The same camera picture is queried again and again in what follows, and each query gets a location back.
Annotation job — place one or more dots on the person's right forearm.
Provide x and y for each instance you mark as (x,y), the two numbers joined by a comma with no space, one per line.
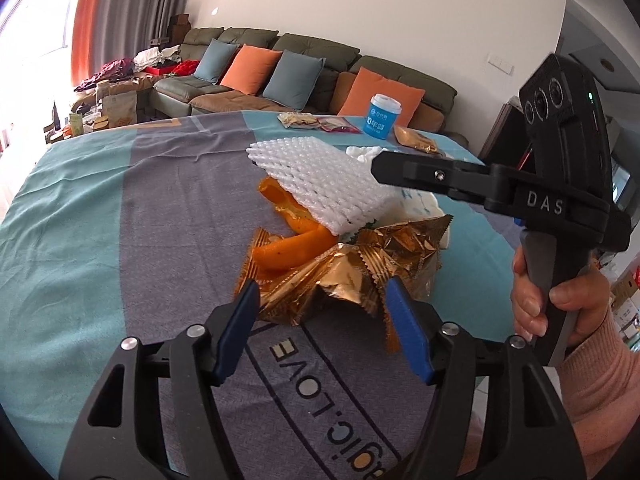
(605,385)

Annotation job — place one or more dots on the long orange peel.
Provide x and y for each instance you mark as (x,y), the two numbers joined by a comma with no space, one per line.
(285,252)

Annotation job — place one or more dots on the wide orange curtain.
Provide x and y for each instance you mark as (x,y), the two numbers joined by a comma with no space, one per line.
(90,10)

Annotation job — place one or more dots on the short orange peel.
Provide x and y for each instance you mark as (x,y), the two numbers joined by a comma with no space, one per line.
(280,195)

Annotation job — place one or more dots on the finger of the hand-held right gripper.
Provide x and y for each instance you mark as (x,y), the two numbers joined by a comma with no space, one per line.
(425,170)

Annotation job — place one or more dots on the crumpled white tissue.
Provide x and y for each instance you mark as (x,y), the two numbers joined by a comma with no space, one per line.
(362,152)

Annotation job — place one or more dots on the orange cushion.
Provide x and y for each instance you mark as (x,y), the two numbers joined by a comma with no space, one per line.
(411,102)
(250,70)

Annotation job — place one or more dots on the white clothes pile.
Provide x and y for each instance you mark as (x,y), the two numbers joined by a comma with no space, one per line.
(155,55)

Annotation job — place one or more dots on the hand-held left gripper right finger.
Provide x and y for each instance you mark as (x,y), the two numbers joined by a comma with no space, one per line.
(407,330)

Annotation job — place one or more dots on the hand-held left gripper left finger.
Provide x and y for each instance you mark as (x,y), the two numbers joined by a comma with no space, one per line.
(235,325)

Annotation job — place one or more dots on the person's right hand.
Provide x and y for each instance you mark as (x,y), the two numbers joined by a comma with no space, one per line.
(575,295)

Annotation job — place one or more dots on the dark wooden cabinet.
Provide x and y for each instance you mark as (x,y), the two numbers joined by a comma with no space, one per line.
(505,130)

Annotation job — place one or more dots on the grey curtain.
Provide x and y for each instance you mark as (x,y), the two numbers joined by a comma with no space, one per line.
(145,0)

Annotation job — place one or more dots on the white foam fruit net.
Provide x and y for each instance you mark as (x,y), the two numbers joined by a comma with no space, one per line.
(310,175)

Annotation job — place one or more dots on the large gold foil wrapper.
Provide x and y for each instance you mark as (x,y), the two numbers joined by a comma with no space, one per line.
(330,280)

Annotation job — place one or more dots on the blue paper cup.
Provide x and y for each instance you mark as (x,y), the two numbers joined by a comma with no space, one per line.
(380,120)

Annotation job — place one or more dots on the gold snack packet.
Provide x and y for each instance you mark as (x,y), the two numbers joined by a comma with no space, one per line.
(417,139)

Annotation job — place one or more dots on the blue cushion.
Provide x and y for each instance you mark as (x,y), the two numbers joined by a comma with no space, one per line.
(215,62)
(292,80)

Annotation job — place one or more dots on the crumpled gold foil wrapper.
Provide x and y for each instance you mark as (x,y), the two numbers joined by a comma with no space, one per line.
(405,240)

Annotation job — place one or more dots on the white wall switch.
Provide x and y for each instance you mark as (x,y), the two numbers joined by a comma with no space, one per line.
(502,66)

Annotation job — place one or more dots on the brown box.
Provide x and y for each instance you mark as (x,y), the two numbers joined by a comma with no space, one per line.
(178,27)

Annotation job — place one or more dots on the white printed plastic bag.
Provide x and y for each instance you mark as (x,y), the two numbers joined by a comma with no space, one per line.
(420,205)

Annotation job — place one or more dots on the olive and brown sofa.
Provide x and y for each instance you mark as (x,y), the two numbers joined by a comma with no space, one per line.
(320,46)

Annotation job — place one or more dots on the red cloth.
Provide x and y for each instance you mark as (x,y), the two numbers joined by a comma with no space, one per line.
(186,67)

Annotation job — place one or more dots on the clear nut packet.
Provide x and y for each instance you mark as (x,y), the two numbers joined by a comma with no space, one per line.
(297,120)

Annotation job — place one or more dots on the teal grey tablecloth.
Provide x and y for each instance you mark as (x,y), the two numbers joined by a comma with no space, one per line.
(125,220)

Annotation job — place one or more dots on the maroon clothes pile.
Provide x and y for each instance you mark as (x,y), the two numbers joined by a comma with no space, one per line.
(112,70)

